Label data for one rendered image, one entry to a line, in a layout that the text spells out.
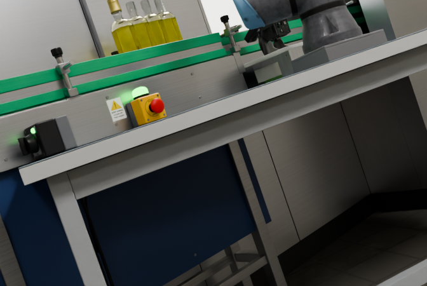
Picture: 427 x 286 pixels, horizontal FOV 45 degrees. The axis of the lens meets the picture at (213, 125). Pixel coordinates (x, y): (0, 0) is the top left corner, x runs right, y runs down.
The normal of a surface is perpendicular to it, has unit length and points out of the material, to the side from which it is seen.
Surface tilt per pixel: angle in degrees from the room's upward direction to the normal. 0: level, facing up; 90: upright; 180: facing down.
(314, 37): 71
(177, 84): 90
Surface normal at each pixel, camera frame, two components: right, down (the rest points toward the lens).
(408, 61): 0.32, -0.07
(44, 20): 0.61, -0.18
